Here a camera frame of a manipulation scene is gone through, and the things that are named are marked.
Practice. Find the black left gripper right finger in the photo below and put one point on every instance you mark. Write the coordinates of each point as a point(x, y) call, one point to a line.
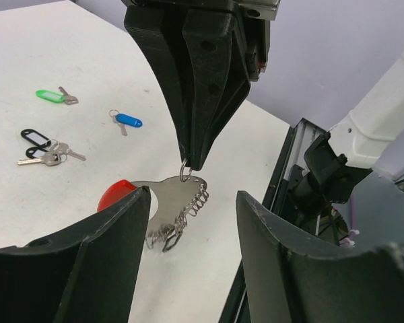
point(375, 283)

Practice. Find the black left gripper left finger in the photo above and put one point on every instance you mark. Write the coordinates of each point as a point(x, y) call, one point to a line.
point(84, 273)

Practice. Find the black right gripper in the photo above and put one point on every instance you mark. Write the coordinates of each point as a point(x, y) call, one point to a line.
point(216, 49)

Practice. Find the key with blue tag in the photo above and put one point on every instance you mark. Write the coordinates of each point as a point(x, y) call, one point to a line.
point(123, 120)

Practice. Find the metal key organiser red handle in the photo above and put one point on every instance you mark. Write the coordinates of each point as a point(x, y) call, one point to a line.
point(178, 197)

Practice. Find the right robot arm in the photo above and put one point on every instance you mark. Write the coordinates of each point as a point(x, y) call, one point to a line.
point(347, 153)

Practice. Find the keys with black tags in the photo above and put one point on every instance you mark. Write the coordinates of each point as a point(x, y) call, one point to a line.
point(45, 151)

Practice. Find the key with green tag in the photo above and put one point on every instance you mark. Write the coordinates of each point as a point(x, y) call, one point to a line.
point(63, 97)

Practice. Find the aluminium front rail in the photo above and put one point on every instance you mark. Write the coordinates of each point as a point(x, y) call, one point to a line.
point(296, 142)

